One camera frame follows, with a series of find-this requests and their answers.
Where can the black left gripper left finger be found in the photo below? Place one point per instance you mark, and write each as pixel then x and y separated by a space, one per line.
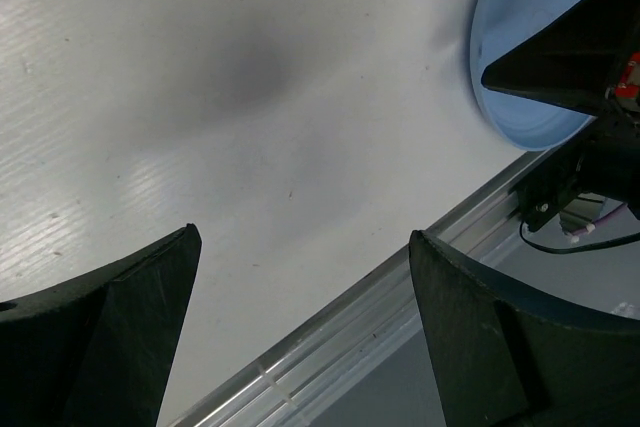
pixel 97 350

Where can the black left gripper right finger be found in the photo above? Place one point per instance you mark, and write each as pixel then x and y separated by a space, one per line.
pixel 507 354

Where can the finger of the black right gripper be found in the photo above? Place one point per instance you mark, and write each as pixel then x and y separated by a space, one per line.
pixel 582 61

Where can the light blue plate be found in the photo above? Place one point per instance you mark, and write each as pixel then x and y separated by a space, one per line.
pixel 498 27

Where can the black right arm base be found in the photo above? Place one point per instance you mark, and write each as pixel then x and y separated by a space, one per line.
pixel 602 159

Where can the aluminium mounting rail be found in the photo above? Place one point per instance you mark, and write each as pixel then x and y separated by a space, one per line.
pixel 363 359

